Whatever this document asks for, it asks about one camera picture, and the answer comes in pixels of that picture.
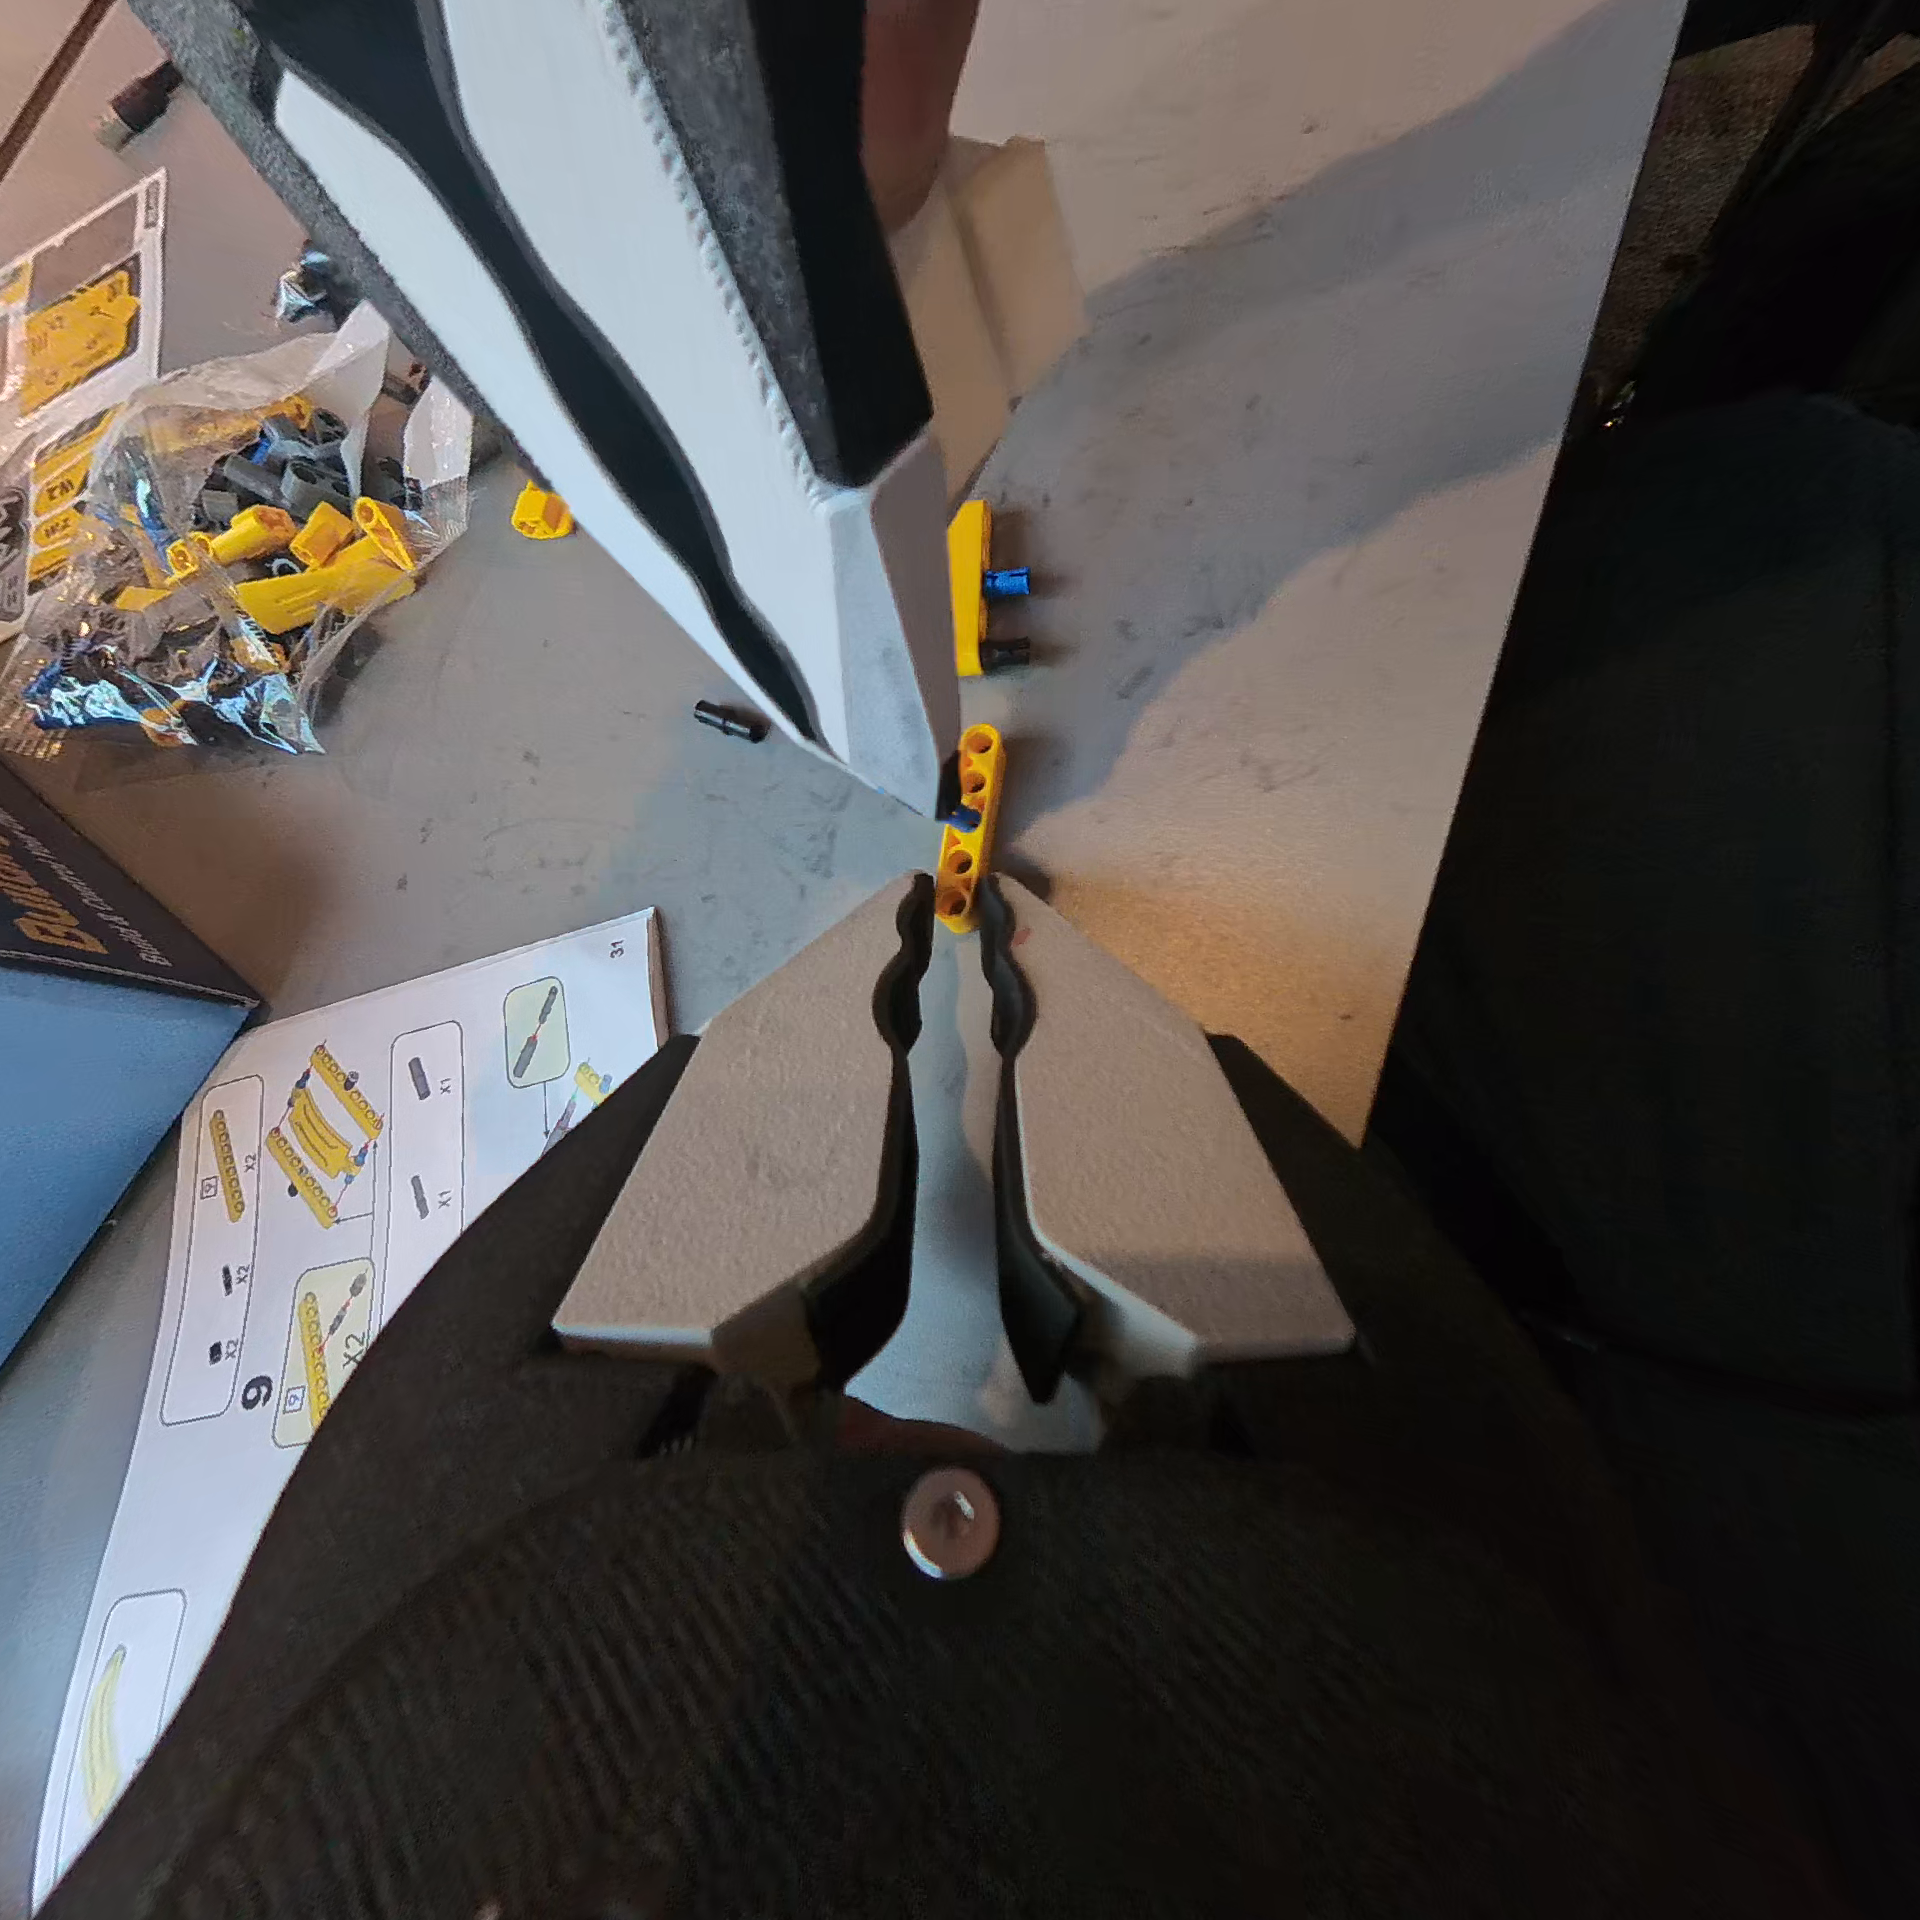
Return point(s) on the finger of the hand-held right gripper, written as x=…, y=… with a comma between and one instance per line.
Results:
x=648, y=301
x=405, y=256

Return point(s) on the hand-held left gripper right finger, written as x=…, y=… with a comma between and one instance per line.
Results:
x=1169, y=1186

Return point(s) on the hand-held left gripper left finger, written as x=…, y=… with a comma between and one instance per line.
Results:
x=736, y=1186

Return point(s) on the yellow five-hole beam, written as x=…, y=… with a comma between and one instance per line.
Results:
x=971, y=584
x=967, y=885

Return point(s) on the grey desk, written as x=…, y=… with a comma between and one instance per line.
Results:
x=1276, y=602

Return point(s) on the person's right hand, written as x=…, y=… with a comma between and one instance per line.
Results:
x=916, y=105

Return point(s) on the yellow curved panel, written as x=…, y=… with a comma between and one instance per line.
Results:
x=542, y=513

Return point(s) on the plastic bag of yellow parts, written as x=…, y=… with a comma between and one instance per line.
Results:
x=256, y=558

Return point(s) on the yellow and grey sticker sheet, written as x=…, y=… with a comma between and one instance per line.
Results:
x=75, y=329

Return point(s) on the open instruction booklet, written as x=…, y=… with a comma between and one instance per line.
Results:
x=227, y=1350

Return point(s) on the person's legs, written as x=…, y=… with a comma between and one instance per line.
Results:
x=1681, y=973

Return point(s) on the dark blue kit box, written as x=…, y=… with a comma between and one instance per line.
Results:
x=92, y=1080

